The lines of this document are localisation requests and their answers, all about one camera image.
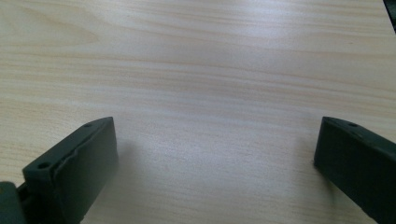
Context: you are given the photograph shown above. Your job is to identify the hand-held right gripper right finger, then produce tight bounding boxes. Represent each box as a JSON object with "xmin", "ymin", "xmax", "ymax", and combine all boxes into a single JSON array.
[{"xmin": 313, "ymin": 116, "xmax": 396, "ymax": 224}]

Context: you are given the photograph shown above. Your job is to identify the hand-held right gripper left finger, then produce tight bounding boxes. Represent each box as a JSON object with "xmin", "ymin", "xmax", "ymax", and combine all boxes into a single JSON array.
[{"xmin": 21, "ymin": 116, "xmax": 120, "ymax": 224}]

